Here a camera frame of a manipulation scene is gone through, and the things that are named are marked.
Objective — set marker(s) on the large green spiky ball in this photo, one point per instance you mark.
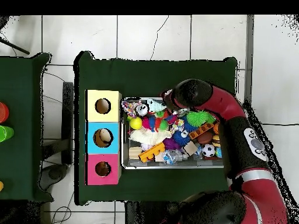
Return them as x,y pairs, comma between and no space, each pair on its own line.
200,117

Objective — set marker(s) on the green cloth table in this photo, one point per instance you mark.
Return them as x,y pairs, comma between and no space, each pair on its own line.
23,140
140,79

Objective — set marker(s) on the orange plastic tray block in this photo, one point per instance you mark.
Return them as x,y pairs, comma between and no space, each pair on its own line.
152,152

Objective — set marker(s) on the yellow ball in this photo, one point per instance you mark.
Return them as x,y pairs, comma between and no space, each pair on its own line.
136,123

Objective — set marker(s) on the cream waffle cloth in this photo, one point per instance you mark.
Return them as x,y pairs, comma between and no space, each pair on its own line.
149,136

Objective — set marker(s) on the orange plastic toy piece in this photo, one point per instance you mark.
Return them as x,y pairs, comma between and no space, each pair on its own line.
202,131

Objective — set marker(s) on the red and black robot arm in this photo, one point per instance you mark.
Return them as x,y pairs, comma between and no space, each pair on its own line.
224,100

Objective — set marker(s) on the mint green cloth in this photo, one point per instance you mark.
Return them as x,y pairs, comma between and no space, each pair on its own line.
157,106

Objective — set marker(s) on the red round cap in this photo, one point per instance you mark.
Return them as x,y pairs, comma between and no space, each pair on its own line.
3,112

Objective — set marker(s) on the black rod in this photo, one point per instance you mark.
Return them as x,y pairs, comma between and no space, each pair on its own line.
14,46

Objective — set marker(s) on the multicolour spiky caterpillar toy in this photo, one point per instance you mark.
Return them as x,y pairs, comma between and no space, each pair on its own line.
154,123

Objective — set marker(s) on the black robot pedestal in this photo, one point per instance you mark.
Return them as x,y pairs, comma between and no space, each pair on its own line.
149,214

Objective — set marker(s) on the black floor stand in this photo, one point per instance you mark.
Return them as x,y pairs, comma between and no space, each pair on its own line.
67,116

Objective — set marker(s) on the brown wooden cube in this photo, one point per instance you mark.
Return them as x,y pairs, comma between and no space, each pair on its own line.
190,148

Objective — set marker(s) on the small soccer ball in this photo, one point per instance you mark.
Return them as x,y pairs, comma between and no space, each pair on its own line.
208,150

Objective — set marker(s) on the colourful polka-dot cloth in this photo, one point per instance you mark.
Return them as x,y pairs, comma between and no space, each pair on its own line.
129,107

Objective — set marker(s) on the crushed silver can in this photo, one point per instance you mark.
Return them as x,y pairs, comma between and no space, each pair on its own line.
142,109

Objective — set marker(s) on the green cup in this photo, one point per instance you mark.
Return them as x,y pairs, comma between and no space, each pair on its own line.
4,133

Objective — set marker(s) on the wooden box with three holes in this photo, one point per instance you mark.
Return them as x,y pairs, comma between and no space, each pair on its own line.
114,128

